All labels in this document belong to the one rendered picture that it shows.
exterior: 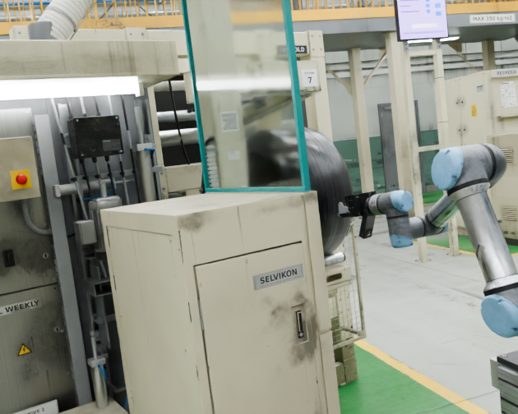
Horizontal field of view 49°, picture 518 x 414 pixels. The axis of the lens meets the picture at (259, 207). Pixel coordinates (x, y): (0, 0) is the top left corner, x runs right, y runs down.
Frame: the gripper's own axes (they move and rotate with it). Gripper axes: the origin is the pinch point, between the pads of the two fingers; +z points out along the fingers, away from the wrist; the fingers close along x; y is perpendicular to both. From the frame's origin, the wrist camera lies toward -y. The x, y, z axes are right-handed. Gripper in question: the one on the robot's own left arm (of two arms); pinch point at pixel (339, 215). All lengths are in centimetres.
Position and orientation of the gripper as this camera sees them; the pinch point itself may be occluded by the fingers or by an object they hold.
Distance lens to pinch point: 222.7
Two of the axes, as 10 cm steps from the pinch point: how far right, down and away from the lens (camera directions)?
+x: -8.3, 1.5, -5.3
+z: -5.2, 1.0, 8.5
